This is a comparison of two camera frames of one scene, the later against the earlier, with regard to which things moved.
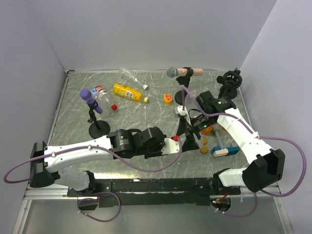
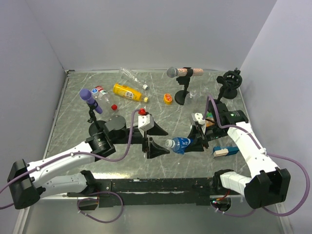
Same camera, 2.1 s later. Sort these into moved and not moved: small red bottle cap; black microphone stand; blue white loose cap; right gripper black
Moved: right gripper black
Not moved: black microphone stand; small red bottle cap; blue white loose cap
